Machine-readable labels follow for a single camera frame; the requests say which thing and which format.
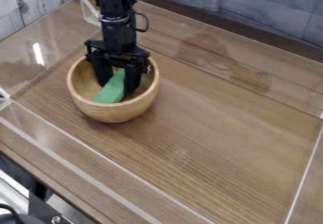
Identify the black metal table bracket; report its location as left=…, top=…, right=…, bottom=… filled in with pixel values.
left=28, top=182, right=73, bottom=224

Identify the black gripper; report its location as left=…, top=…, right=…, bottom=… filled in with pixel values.
left=84, top=13, right=149, bottom=95

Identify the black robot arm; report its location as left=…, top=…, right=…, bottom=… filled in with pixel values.
left=84, top=0, right=149, bottom=95

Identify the green rectangular block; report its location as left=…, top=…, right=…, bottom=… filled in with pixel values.
left=93, top=68, right=125, bottom=104

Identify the clear acrylic enclosure wall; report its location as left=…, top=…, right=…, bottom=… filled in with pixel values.
left=0, top=0, right=323, bottom=224

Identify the wooden bowl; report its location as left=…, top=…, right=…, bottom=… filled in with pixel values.
left=67, top=57, right=160, bottom=123

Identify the black cable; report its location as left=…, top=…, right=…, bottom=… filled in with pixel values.
left=0, top=203, right=24, bottom=224

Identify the clear acrylic corner bracket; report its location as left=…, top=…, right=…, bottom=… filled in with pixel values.
left=80, top=0, right=101, bottom=27

